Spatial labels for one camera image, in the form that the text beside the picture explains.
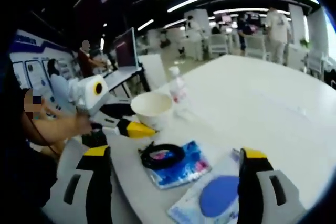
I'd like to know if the clear plastic bottle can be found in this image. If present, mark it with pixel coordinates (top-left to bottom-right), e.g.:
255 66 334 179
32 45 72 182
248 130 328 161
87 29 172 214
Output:
167 66 192 116

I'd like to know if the clear plastic bag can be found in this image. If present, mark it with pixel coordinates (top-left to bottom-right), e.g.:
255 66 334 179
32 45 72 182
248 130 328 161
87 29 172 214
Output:
166 148 243 224

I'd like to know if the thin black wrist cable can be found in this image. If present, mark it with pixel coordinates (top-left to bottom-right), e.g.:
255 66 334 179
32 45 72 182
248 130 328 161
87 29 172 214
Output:
30 118 61 157

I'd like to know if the dark monitor screen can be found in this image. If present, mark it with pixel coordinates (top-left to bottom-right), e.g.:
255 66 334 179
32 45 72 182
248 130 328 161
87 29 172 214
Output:
112 27 140 72

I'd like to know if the white table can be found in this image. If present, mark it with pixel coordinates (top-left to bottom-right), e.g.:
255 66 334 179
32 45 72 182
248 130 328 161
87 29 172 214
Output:
41 54 336 224

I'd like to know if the person's dark clothing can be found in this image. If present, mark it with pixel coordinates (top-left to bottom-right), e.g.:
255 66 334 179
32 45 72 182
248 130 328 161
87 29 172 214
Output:
0 140 59 209

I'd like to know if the blue white wall display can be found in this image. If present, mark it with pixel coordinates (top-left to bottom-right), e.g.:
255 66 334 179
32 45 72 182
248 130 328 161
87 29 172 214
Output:
9 30 77 104

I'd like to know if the person's left hand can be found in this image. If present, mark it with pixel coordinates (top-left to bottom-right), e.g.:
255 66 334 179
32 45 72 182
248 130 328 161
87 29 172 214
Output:
74 113 93 137

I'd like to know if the green potted plant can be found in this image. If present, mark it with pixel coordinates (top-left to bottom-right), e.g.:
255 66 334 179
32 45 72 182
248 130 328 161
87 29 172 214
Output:
299 38 312 50

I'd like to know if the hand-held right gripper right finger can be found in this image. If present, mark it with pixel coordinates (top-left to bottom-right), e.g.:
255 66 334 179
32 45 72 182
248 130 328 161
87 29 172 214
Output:
237 147 310 224

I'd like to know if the white side desk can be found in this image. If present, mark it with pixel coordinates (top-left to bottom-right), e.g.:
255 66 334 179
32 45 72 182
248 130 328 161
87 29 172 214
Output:
103 66 152 99

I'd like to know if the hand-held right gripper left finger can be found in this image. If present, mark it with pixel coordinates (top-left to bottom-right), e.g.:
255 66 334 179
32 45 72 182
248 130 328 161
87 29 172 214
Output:
46 145 113 224

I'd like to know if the white paper cup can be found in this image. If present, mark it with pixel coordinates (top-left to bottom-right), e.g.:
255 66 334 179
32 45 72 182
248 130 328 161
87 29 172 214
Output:
130 92 174 132

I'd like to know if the blue pink snack packet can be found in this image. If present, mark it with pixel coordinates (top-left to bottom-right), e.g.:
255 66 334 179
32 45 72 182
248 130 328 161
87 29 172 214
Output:
146 140 213 190

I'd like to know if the blue oval pad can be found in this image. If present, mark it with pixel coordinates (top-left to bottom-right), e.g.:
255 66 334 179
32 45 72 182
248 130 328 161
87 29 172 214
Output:
199 175 240 218

